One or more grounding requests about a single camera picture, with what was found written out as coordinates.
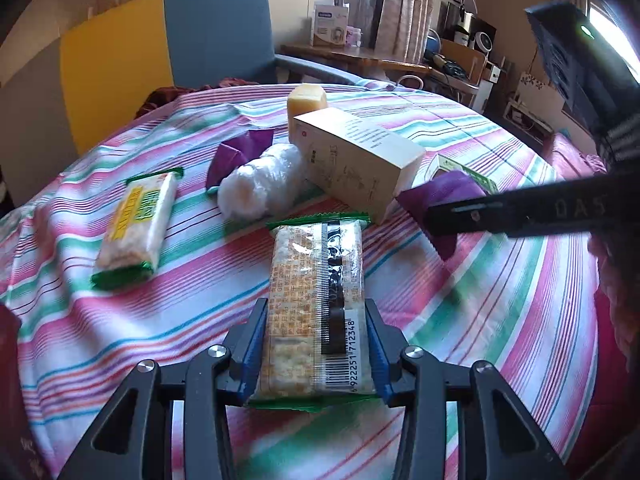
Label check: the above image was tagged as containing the white product box on desk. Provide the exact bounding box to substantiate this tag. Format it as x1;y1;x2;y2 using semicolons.
310;2;349;47

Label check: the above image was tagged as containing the wooden side desk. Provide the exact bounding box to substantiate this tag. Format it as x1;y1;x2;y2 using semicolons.
280;44;486;96

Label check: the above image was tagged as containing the purple snack pouch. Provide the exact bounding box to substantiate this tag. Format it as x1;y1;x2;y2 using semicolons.
396;170;486;261
205;129;274;195

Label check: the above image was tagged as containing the striped pink green tablecloth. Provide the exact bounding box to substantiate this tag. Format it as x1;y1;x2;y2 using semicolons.
1;82;598;479

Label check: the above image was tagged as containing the yellow sponge block far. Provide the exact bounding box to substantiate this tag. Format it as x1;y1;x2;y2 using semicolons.
286;84;328;144

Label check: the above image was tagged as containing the pink curtain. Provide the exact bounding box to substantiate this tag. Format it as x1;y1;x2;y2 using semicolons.
366;0;434;63

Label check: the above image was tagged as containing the white plastic wrapped roll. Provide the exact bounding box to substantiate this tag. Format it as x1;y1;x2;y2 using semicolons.
217;143;305;220

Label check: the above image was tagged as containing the person's right hand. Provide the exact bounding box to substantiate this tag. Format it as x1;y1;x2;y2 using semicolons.
588;235;639;372

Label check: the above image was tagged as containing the white cardboard box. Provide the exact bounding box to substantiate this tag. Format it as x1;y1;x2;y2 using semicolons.
288;107;425;224

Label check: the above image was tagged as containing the dark red cloth on chair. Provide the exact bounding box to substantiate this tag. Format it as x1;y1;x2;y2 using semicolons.
134;78;257;118

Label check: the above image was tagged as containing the cracker pack with barcode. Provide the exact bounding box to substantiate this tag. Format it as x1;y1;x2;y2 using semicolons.
250;212;375;412

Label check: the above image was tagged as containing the grey yellow blue chair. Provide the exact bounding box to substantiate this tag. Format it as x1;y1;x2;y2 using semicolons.
1;0;360;205

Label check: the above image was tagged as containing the Weidan cracker pack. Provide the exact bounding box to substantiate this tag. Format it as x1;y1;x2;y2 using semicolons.
91;167;183;290

